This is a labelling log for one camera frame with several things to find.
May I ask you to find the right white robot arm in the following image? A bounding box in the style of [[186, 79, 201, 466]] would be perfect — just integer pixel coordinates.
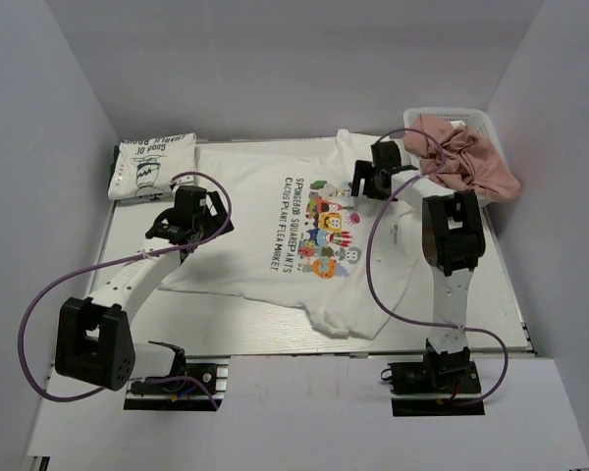
[[351, 141, 486, 392]]

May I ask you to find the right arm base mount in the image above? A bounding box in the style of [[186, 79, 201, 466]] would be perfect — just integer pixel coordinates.
[[380, 348, 485, 418]]

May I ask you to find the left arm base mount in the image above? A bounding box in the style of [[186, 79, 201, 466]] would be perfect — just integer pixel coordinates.
[[123, 357, 230, 412]]

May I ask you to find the white plastic basket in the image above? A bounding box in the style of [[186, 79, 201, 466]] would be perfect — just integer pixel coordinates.
[[402, 106, 515, 207]]

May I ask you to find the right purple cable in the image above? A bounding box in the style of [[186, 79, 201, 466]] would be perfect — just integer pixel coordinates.
[[365, 128, 510, 406]]

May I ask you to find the folded white Charlie Brown t-shirt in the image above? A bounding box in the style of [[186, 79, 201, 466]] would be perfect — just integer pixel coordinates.
[[107, 133, 196, 203]]

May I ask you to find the pink t-shirt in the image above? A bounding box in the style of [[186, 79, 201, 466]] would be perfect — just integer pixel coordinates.
[[404, 113, 522, 203]]

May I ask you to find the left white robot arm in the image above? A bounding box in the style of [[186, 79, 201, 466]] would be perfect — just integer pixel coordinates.
[[55, 185, 234, 392]]

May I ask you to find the purple cable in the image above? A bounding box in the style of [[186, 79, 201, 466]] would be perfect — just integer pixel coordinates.
[[18, 171, 235, 411], [365, 128, 510, 406]]

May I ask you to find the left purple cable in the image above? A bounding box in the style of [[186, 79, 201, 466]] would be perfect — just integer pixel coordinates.
[[18, 171, 235, 411]]

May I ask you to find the white graphic t-shirt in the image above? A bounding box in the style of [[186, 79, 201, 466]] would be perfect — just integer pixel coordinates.
[[162, 130, 421, 340]]

